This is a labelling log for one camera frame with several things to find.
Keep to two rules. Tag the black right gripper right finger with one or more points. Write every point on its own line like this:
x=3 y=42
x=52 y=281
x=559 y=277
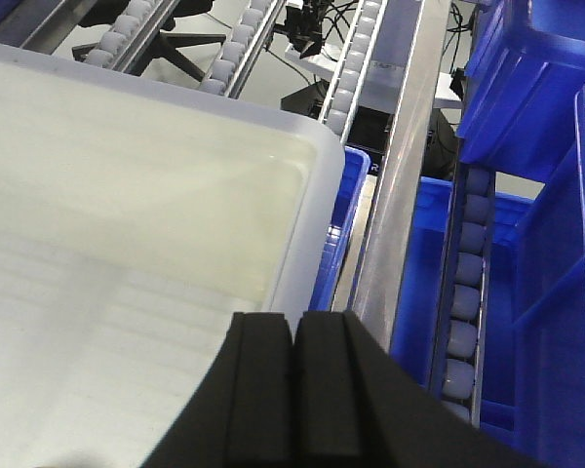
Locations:
x=357 y=408

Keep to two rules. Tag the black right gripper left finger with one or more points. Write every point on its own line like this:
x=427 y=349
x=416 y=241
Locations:
x=240 y=414

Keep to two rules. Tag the white plastic tote box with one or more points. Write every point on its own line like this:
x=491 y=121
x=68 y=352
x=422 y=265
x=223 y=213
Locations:
x=136 y=218

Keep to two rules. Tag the grey roller track right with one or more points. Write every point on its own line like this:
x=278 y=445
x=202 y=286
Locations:
x=456 y=375

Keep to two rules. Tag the aluminium shelf beam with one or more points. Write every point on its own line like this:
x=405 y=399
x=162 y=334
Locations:
x=370 y=284

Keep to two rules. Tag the blue plastic bin lower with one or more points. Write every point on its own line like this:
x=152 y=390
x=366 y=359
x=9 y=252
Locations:
x=415 y=322

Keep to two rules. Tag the blue plastic bin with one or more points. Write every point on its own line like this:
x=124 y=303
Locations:
x=415 y=322
x=526 y=117

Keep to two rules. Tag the blue bin under tote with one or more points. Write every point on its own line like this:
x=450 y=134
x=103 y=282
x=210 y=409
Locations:
x=357 y=164

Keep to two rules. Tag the white roller track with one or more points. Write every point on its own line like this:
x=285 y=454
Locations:
x=234 y=63
x=120 y=48
x=341 y=101

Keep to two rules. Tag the blue plastic bin right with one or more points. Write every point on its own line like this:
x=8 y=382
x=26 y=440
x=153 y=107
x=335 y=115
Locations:
x=526 y=117

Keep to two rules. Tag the white roller track far left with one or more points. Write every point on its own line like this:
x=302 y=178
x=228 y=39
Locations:
x=120 y=48

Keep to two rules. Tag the black office chair base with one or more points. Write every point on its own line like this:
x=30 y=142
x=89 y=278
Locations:
x=166 y=44

